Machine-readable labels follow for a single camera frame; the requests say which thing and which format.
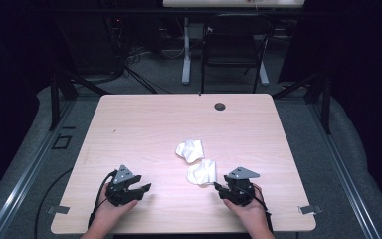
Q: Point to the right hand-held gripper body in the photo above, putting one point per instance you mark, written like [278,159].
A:
[240,192]

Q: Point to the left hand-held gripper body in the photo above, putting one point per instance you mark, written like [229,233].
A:
[122,192]

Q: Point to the white ankle sock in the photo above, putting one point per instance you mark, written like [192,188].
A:
[190,151]
[202,173]

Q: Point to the person's left hand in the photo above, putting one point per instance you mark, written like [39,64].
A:
[109,214]

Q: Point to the person's right hand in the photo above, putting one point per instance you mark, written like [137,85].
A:
[253,215]

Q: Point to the white desk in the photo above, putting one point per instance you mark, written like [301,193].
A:
[186,66]

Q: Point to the black folding chair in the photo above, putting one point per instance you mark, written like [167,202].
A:
[230,46]

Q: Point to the dark equipment rack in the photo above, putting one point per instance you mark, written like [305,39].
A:
[114,43]

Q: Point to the black curtain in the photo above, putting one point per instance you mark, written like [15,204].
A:
[10,66]
[364,66]

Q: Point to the grey metal table bracket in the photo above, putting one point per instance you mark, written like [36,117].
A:
[310,209]
[59,209]

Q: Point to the aluminium floor rail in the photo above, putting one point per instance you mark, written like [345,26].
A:
[344,179]
[26,179]

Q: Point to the black frame stand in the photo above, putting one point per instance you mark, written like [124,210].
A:
[326,106]
[54,99]

